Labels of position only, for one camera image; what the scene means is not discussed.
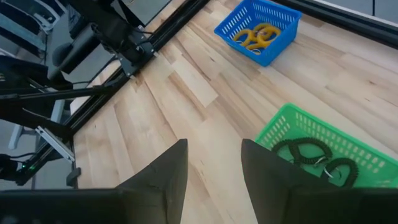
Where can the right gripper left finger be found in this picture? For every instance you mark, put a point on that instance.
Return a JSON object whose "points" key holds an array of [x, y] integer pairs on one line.
{"points": [[140, 202]]}

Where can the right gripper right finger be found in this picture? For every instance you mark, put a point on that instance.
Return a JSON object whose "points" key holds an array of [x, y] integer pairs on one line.
{"points": [[295, 205]]}

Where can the black object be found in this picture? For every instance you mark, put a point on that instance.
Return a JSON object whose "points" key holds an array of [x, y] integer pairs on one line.
{"points": [[353, 171]]}

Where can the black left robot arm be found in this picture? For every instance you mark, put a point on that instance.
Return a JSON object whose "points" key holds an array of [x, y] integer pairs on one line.
{"points": [[105, 31]]}

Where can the green plastic basket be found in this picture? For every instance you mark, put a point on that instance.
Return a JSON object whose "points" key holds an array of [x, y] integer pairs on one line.
{"points": [[342, 133]]}

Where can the black aluminium table frame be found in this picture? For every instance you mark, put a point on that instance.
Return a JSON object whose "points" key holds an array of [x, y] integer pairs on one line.
{"points": [[177, 25]]}

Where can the blue plastic basket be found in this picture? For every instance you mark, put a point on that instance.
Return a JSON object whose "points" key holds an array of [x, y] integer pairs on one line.
{"points": [[287, 40]]}

